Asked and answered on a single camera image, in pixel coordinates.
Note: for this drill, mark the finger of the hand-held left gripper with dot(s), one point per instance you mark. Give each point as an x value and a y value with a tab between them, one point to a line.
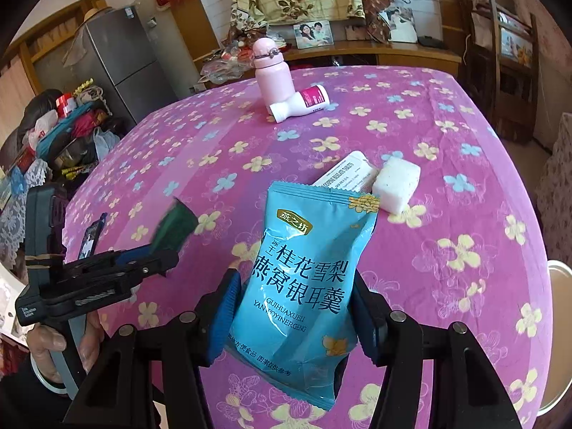
129	254
152	264

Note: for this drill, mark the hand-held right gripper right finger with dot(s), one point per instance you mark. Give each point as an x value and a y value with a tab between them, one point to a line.
367	335

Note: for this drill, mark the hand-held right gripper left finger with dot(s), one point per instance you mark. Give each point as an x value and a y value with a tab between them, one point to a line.
221	321

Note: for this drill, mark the dark green packet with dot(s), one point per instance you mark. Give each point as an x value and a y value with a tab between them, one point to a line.
176	223

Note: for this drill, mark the blue snack packet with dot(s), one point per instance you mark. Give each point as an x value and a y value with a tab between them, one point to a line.
304	277

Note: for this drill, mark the white round bin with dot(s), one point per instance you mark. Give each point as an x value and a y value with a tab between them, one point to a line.
556	335

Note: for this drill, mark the person's left forearm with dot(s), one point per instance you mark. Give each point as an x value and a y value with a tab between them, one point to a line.
27	402

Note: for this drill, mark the person's left hand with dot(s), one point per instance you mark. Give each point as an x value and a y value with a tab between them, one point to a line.
38	344

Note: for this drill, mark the black smartphone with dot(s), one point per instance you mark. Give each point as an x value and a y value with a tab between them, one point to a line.
91	237

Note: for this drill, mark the white lace cloth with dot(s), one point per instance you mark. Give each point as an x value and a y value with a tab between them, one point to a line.
18	205

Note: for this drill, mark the pink floral tablecloth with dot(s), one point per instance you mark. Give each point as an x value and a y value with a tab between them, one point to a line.
447	254

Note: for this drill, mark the pile of bags and clothes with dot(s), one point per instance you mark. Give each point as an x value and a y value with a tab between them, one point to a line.
67	129

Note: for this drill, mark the white foam cube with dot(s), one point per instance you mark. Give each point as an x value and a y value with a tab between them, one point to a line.
395	185

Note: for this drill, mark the white tablet box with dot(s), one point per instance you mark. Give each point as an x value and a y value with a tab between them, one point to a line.
348	172

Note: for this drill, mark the grey refrigerator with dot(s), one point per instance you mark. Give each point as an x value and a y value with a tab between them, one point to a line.
125	67

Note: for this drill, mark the plastic bags with red items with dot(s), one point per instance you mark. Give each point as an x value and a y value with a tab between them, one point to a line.
228	62

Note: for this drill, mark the white bottle with pink label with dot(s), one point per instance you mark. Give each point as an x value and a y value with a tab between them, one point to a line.
301	102

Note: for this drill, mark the pink insulated bottle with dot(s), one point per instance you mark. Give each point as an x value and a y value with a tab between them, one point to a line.
272	76

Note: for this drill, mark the straw hat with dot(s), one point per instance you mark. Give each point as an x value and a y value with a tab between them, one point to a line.
91	20

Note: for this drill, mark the framed couple photo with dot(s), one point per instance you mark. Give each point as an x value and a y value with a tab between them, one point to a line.
313	35

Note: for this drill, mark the wooden cabinet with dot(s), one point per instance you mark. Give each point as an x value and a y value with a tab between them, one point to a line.
402	56

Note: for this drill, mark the small black device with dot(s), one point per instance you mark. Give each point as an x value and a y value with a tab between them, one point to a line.
431	42

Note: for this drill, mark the wooden chair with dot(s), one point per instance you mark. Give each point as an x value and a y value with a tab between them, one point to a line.
505	67

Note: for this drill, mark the white wedding photo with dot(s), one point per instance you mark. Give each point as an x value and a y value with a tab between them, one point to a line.
397	27

